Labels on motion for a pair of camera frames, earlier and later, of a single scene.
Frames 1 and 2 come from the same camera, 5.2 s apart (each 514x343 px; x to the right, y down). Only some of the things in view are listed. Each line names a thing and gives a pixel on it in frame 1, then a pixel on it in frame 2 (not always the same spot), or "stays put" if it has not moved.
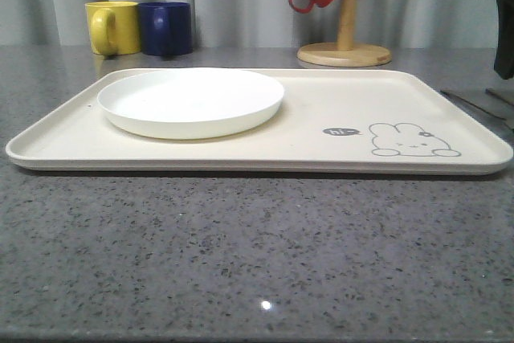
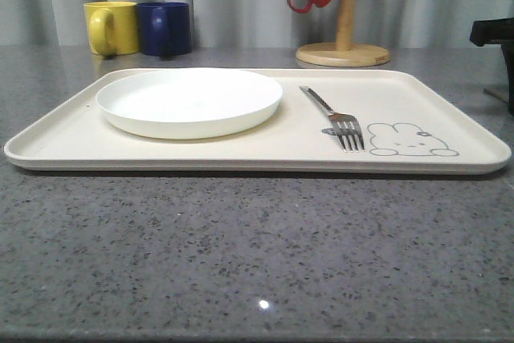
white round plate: [189, 103] stays put
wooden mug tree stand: [344, 53] stays put
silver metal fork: [472, 104] to [345, 126]
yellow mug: [114, 27] stays put
